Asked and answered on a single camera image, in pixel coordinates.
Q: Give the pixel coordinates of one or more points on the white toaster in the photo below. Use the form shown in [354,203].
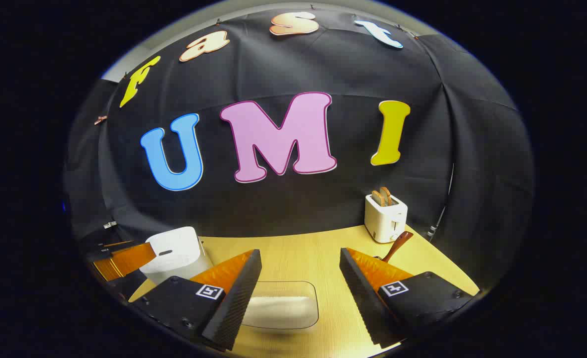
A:
[385,223]

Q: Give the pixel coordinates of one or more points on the copper backdrop clip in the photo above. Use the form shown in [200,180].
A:
[100,120]

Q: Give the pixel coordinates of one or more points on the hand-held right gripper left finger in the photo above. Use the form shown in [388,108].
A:
[238,298]

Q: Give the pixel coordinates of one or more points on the brown wooden spoon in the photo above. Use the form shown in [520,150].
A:
[397,244]

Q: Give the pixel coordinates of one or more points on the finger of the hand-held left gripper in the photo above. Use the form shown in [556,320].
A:
[124,261]

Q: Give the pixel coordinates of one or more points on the brown toast slice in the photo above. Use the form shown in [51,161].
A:
[377,199]
[386,195]

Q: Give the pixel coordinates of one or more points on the black backdrop cloth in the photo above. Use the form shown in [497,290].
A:
[323,209]

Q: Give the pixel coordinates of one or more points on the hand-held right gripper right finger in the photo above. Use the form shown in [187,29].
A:
[360,293]

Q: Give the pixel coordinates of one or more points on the clear plastic rice container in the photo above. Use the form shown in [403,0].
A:
[283,291]

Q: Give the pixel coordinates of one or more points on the white rice cooker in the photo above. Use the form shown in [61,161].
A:
[174,253]

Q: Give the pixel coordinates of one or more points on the pile of white rice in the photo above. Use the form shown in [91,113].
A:
[283,311]

